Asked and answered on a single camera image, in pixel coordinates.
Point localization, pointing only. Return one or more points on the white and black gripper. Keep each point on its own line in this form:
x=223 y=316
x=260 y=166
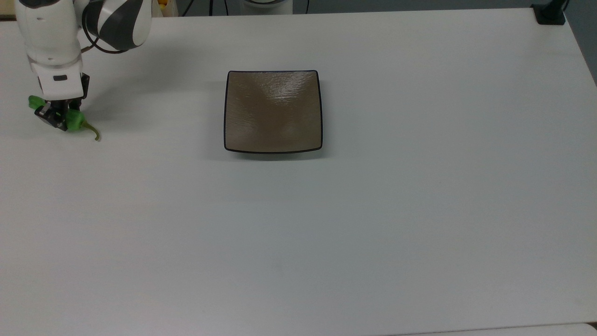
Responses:
x=58 y=79

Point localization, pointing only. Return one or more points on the green chili pepper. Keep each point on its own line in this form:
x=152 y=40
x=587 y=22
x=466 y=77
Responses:
x=77 y=122

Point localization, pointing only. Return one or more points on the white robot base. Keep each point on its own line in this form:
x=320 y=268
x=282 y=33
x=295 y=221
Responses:
x=267 y=5

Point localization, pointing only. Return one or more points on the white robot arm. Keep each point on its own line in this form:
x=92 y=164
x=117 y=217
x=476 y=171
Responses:
x=51 y=32

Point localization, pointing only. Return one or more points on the square brown ceramic plate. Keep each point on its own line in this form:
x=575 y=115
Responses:
x=273 y=112

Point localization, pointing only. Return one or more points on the black table clamp base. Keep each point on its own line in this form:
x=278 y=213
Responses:
x=550 y=14

